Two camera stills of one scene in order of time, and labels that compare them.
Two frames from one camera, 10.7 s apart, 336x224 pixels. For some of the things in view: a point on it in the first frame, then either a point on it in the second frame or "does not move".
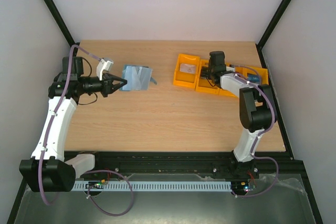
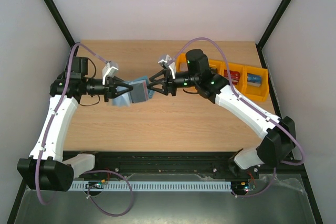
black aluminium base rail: [219, 164] does not move
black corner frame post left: [74, 45] does not move
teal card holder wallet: [138, 77] → [125, 100]
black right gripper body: [205, 72] → [170, 83]
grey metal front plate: [277, 200] does not move
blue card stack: [254, 78] does not move
